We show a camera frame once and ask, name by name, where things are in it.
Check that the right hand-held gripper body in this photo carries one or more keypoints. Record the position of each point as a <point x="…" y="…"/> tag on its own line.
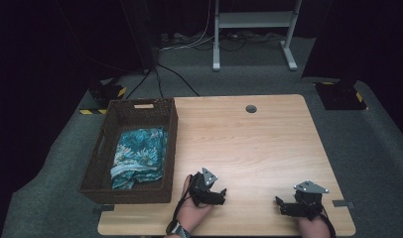
<point x="309" y="198"/>

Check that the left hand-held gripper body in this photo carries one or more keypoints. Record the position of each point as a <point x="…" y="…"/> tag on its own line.
<point x="200" y="190"/>

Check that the teal floral shirt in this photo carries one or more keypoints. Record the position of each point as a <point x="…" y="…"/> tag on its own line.
<point x="140" y="155"/>

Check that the brown wicker basket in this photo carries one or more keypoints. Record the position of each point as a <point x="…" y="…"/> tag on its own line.
<point x="136" y="114"/>

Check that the person's left hand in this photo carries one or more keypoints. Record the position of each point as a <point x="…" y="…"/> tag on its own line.
<point x="193" y="214"/>

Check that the person's right hand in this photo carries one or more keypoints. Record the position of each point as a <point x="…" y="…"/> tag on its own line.
<point x="313" y="228"/>

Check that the wristwatch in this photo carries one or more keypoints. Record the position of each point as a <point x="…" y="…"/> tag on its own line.
<point x="179" y="228"/>

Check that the black floor plate yellow tape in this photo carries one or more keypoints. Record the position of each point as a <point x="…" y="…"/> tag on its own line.
<point x="340" y="97"/>

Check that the yellow black hazard tape strip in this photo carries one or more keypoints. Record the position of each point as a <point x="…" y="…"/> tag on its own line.
<point x="90" y="111"/>

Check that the black stand base yellow tape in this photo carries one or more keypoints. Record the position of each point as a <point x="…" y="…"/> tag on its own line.
<point x="105" y="92"/>

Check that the dark stand pole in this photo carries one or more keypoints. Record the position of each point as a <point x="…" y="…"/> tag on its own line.
<point x="141" y="33"/>

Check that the white metal table frame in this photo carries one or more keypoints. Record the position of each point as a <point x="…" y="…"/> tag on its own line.
<point x="254" y="20"/>

